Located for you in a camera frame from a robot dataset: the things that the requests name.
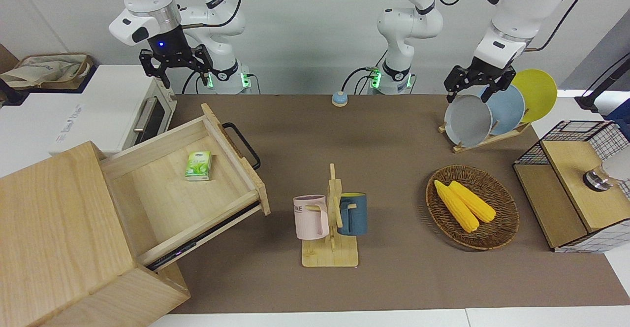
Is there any brown wicker basket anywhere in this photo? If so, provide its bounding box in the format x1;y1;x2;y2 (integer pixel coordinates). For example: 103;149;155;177
426;165;520;251

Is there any dark blue mug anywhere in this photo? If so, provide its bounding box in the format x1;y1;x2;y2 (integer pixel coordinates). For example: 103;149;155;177
337;193;368;236

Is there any pink mug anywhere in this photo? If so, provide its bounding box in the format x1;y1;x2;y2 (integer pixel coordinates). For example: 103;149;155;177
293;195;330;240

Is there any wooden plate rack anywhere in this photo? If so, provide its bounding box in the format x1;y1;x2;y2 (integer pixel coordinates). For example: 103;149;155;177
439;120;532;154

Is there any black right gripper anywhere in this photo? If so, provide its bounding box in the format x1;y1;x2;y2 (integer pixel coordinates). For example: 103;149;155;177
139;28;213;89

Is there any gray plate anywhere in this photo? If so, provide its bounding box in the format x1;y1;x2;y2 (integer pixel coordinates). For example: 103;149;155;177
444;95;493;148

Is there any light wooden cabinet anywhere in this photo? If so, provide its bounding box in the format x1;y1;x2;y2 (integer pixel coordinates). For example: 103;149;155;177
0;141;191;327

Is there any black base cable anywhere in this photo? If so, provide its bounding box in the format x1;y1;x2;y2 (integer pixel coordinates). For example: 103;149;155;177
181;70;207;94
342;65;385;95

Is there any light blue plate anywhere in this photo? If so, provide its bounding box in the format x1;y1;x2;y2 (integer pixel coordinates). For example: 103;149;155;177
480;85;526;136

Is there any black stand pole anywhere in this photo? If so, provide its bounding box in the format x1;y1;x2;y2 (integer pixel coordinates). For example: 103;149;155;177
575;54;630;111

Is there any brown table mat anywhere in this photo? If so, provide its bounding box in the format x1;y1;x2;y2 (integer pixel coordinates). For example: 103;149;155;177
167;93;630;314

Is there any wooden drawer with black handle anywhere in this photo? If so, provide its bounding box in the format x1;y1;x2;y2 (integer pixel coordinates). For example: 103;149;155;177
101;103;271;271

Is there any green tissue pack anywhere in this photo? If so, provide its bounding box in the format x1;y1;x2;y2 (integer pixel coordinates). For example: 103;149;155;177
185;151;212;181

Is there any wire grid shelf with boards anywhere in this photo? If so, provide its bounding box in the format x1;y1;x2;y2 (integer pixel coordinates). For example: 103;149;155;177
513;120;630;254

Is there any beige tote bag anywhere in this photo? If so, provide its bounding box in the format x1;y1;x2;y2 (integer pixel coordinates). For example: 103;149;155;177
0;53;94;94

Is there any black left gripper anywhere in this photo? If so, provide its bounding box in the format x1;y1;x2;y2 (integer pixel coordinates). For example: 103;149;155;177
444;57;516;103

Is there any yellow corn cob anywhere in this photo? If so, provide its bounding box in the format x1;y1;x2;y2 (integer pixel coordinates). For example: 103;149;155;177
434;180;480;233
449;181;497;223

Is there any white toaster oven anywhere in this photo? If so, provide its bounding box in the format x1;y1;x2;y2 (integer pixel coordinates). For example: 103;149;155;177
48;64;177;158

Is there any yellow plate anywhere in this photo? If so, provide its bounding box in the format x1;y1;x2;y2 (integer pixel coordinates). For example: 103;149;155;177
512;69;558;123

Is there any wooden mug tree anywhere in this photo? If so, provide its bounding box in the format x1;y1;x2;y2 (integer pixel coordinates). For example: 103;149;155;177
301;163;359;268

